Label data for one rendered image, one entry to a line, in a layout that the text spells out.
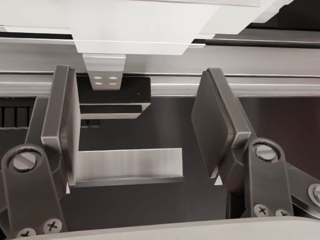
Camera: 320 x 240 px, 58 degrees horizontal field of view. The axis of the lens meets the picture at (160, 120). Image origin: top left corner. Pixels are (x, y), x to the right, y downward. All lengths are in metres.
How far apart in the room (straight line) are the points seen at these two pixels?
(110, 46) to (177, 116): 0.52
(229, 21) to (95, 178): 0.14
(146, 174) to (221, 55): 0.32
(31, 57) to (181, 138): 0.41
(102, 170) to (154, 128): 0.52
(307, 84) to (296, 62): 0.04
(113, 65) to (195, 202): 0.54
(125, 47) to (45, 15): 0.07
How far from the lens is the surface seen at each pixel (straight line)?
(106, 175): 0.21
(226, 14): 0.19
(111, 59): 0.25
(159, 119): 0.72
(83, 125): 0.58
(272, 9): 0.27
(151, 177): 0.21
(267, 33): 0.54
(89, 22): 0.19
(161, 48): 0.23
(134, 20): 0.18
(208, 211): 0.77
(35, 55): 0.47
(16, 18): 0.20
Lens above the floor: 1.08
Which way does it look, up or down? 5 degrees down
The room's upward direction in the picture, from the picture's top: 178 degrees clockwise
